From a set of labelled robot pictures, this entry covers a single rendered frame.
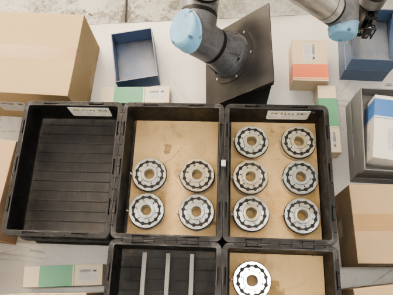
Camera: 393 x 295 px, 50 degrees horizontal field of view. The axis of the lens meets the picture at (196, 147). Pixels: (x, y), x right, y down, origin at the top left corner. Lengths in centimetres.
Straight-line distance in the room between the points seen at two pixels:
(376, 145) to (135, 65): 87
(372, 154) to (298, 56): 44
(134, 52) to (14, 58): 42
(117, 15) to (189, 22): 140
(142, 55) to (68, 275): 81
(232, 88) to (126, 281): 67
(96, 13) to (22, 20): 115
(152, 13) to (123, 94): 118
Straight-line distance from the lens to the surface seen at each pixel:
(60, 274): 137
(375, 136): 132
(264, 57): 133
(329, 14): 114
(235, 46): 135
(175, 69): 156
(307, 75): 149
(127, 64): 160
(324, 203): 124
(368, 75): 159
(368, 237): 127
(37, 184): 137
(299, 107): 126
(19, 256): 149
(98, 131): 136
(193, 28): 125
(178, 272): 123
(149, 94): 146
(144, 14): 260
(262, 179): 124
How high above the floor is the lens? 205
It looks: 71 degrees down
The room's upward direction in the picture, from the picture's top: 8 degrees counter-clockwise
